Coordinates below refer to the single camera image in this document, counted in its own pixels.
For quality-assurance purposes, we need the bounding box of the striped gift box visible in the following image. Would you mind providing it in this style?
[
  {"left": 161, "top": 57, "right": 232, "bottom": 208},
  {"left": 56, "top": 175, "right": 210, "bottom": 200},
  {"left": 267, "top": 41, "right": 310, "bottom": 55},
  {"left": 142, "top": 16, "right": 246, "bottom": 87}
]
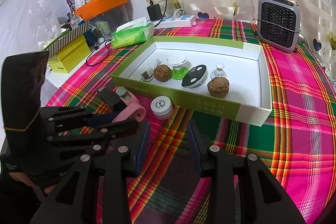
[{"left": 45, "top": 22, "right": 92, "bottom": 59}]

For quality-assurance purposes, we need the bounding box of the white usb cable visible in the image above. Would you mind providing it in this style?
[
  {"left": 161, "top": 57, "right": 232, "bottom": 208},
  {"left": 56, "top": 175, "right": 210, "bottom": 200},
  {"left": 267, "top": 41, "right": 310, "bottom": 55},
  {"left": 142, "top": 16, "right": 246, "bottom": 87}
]
[{"left": 139, "top": 58, "right": 163, "bottom": 83}]

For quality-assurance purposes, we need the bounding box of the yellow box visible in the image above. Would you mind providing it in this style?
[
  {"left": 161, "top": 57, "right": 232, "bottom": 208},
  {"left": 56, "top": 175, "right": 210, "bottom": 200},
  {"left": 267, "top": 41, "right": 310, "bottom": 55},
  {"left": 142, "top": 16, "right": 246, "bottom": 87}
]
[{"left": 48, "top": 35, "right": 91, "bottom": 73}]

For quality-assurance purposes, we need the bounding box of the plaid tablecloth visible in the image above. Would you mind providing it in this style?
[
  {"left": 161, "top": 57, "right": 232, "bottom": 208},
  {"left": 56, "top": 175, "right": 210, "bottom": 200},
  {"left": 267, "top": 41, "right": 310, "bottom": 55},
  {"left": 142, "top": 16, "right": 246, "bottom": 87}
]
[{"left": 45, "top": 17, "right": 336, "bottom": 224}]

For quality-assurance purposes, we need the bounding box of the green white suction knob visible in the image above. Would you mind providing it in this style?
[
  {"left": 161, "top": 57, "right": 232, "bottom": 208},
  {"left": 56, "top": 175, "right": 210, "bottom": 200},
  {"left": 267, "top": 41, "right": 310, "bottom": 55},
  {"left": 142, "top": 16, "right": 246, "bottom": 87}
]
[{"left": 166, "top": 55, "right": 189, "bottom": 80}]

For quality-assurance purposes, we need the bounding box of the grey mini heater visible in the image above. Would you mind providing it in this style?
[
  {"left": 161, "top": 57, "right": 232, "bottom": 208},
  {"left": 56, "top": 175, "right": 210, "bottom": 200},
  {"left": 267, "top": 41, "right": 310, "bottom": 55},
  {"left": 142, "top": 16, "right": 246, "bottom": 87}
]
[{"left": 257, "top": 0, "right": 301, "bottom": 53}]

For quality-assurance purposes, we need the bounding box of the white round jar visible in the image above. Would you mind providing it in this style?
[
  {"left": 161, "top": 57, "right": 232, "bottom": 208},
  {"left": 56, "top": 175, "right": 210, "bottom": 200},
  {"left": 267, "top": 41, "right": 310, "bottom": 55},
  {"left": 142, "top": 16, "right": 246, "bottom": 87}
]
[{"left": 150, "top": 96, "right": 173, "bottom": 120}]

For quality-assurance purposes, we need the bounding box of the white power strip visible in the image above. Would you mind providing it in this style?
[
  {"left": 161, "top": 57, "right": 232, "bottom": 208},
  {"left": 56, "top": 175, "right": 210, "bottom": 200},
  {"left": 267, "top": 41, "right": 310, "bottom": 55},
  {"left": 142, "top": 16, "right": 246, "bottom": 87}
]
[{"left": 155, "top": 15, "right": 197, "bottom": 28}]

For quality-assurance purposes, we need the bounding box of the black rectangular box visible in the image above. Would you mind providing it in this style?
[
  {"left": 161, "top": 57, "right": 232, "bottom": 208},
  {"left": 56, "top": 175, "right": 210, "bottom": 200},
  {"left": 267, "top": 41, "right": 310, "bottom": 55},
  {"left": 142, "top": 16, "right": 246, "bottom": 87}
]
[{"left": 97, "top": 87, "right": 126, "bottom": 113}]

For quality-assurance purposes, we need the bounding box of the small white knob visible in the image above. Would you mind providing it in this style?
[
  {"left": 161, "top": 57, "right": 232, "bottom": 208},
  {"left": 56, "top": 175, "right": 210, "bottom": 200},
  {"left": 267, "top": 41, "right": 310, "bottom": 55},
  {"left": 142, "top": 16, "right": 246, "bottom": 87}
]
[{"left": 210, "top": 63, "right": 227, "bottom": 79}]

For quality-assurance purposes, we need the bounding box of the green white cardboard tray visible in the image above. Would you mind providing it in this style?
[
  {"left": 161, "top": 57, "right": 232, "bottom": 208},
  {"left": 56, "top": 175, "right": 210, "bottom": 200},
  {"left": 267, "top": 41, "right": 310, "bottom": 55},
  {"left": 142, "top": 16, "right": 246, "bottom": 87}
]
[{"left": 112, "top": 36, "right": 272, "bottom": 126}]

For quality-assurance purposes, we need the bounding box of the left hand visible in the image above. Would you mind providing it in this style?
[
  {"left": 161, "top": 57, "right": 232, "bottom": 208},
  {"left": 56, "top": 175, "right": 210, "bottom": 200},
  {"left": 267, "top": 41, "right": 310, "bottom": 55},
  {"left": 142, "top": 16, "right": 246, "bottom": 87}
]
[{"left": 9, "top": 172, "right": 56, "bottom": 194}]

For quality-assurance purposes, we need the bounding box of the pink tape dispenser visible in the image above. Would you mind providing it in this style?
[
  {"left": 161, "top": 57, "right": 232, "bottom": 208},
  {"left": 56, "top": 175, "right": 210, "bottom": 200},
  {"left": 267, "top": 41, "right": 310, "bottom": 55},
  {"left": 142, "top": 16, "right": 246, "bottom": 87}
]
[{"left": 112, "top": 86, "right": 146, "bottom": 123}]

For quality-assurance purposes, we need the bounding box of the black charger adapter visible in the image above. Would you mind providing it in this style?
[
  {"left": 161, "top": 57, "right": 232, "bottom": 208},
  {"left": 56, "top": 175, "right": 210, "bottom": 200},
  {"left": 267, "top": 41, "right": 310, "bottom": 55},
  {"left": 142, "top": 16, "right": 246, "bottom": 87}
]
[{"left": 147, "top": 1, "right": 162, "bottom": 22}]

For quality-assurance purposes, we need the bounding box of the green tissue pack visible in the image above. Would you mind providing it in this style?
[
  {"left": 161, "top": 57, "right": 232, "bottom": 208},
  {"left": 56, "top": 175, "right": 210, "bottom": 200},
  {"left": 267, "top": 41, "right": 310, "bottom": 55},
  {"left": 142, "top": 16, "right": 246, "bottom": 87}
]
[{"left": 111, "top": 17, "right": 154, "bottom": 50}]

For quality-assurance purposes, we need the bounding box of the walnut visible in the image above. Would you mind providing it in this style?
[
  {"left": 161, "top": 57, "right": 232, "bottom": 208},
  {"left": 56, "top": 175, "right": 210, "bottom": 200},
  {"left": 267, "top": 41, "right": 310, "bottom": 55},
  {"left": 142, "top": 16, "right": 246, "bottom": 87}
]
[
  {"left": 153, "top": 64, "right": 172, "bottom": 83},
  {"left": 207, "top": 77, "right": 230, "bottom": 99}
]

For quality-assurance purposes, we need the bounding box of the black cable on table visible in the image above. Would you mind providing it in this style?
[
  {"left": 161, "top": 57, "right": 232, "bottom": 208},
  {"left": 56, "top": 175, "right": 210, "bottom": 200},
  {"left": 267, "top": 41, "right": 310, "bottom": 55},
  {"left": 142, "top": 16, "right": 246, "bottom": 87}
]
[{"left": 85, "top": 39, "right": 112, "bottom": 67}]

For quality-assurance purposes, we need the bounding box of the orange lid storage bin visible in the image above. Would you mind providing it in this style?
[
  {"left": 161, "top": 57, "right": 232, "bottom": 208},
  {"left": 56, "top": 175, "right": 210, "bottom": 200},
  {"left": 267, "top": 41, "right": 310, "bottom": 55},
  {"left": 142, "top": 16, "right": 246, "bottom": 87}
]
[{"left": 75, "top": 0, "right": 130, "bottom": 38}]

